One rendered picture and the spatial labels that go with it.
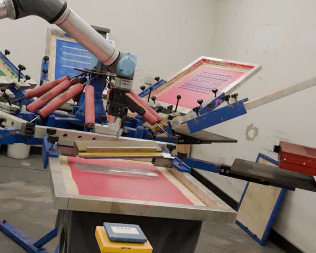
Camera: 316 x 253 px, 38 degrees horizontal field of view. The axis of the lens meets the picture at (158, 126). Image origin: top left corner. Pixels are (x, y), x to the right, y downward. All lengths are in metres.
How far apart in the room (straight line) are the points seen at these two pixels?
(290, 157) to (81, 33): 1.25
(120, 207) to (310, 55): 3.24
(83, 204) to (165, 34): 5.05
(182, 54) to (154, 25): 0.55
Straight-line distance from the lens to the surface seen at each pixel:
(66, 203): 1.36
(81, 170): 1.81
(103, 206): 1.38
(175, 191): 1.76
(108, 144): 1.92
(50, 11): 1.60
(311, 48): 4.39
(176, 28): 6.32
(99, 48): 1.69
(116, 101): 1.92
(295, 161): 2.38
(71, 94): 2.57
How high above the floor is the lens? 1.40
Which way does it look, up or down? 7 degrees down
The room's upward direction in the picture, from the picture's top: 10 degrees clockwise
